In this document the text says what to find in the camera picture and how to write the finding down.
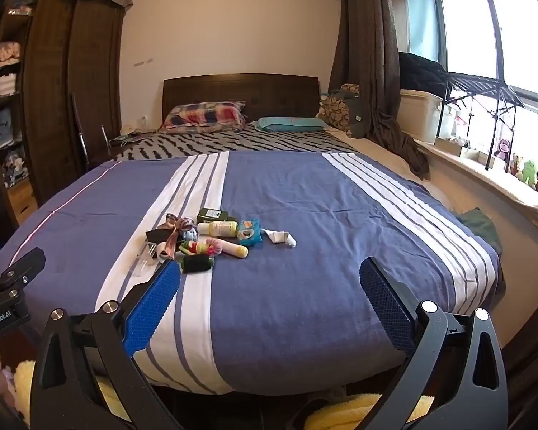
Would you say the black roll with green band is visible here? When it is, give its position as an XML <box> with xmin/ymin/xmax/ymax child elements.
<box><xmin>181</xmin><ymin>255</ymin><xmax>216</xmax><ymax>274</ymax></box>

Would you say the dark wooden wardrobe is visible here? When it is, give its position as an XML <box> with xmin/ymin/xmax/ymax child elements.
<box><xmin>0</xmin><ymin>0</ymin><xmax>127</xmax><ymax>238</ymax></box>

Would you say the black jacket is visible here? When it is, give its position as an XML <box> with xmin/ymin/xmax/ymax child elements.
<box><xmin>398</xmin><ymin>51</ymin><xmax>450</xmax><ymax>99</ymax></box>

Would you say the teal pillow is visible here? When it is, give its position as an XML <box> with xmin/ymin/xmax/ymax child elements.
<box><xmin>255</xmin><ymin>116</ymin><xmax>329</xmax><ymax>133</ymax></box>

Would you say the black drying rack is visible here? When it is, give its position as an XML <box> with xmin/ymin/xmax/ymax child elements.
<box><xmin>436</xmin><ymin>71</ymin><xmax>526</xmax><ymax>172</ymax></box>

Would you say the green cloth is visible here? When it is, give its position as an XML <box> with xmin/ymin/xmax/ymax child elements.
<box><xmin>456</xmin><ymin>207</ymin><xmax>504</xmax><ymax>257</ymax></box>

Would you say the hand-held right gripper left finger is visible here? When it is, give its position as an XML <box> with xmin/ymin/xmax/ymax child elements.
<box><xmin>29</xmin><ymin>260</ymin><xmax>184</xmax><ymax>430</ymax></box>

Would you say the pink and yellow tube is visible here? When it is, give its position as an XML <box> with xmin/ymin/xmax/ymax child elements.
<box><xmin>213</xmin><ymin>239</ymin><xmax>251</xmax><ymax>261</ymax></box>

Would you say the dark wooden headboard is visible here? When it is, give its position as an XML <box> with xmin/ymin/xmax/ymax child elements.
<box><xmin>162</xmin><ymin>73</ymin><xmax>320</xmax><ymax>127</ymax></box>

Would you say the window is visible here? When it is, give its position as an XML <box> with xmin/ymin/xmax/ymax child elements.
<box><xmin>438</xmin><ymin>0</ymin><xmax>538</xmax><ymax>189</ymax></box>

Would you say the teal wipes packet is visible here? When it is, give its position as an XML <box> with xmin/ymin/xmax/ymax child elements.
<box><xmin>236</xmin><ymin>217</ymin><xmax>263</xmax><ymax>247</ymax></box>

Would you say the teal window blind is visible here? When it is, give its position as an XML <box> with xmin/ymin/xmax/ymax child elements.
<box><xmin>402</xmin><ymin>0</ymin><xmax>441</xmax><ymax>64</ymax></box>

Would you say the plaid pillow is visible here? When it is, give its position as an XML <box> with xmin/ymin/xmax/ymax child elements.
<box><xmin>160</xmin><ymin>101</ymin><xmax>247</xmax><ymax>133</ymax></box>

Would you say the white crumpled tissue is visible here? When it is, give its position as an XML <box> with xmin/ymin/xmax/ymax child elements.
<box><xmin>261</xmin><ymin>228</ymin><xmax>298</xmax><ymax>249</ymax></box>

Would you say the striped ribbon bow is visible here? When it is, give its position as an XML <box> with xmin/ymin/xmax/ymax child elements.
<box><xmin>159</xmin><ymin>213</ymin><xmax>196</xmax><ymax>261</ymax></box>

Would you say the clear plastic box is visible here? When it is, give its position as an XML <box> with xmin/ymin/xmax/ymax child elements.
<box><xmin>128</xmin><ymin>241</ymin><xmax>161</xmax><ymax>277</ymax></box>

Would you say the green frog plush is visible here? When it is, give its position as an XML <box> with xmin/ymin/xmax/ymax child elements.
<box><xmin>520</xmin><ymin>159</ymin><xmax>538</xmax><ymax>187</ymax></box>

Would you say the dark green bottle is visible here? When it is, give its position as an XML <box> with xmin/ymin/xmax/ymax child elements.
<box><xmin>197</xmin><ymin>207</ymin><xmax>231</xmax><ymax>225</ymax></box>

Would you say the white storage box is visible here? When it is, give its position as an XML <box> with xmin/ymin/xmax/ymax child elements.
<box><xmin>399</xmin><ymin>89</ymin><xmax>445</xmax><ymax>145</ymax></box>

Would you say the black gift box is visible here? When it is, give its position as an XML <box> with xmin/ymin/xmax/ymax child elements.
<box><xmin>145</xmin><ymin>228</ymin><xmax>180</xmax><ymax>246</ymax></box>

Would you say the pink plush toy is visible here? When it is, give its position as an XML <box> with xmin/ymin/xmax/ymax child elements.
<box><xmin>0</xmin><ymin>362</ymin><xmax>15</xmax><ymax>396</ymax></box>

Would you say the cream yellow bottle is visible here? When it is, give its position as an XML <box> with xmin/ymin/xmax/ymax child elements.
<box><xmin>198</xmin><ymin>220</ymin><xmax>240</xmax><ymax>238</ymax></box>

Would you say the zebra pattern bed sheet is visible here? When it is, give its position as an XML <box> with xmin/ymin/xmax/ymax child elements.
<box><xmin>115</xmin><ymin>123</ymin><xmax>360</xmax><ymax>162</ymax></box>

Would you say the brown curtain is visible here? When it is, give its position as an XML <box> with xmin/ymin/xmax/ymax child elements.
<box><xmin>328</xmin><ymin>0</ymin><xmax>431</xmax><ymax>181</ymax></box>

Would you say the blue striped blanket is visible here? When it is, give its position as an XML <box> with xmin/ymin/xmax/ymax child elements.
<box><xmin>0</xmin><ymin>150</ymin><xmax>506</xmax><ymax>396</ymax></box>

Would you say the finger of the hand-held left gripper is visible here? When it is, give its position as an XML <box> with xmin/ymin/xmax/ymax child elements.
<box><xmin>0</xmin><ymin>247</ymin><xmax>46</xmax><ymax>307</ymax></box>

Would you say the wood slice print cushion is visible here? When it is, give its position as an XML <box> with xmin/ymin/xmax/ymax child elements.
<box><xmin>317</xmin><ymin>83</ymin><xmax>362</xmax><ymax>138</ymax></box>

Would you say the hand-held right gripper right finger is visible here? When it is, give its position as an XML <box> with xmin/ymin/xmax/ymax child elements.
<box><xmin>359</xmin><ymin>257</ymin><xmax>508</xmax><ymax>430</ymax></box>

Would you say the yellow fluffy blanket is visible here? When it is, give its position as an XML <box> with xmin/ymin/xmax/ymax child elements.
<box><xmin>9</xmin><ymin>359</ymin><xmax>433</xmax><ymax>430</ymax></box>

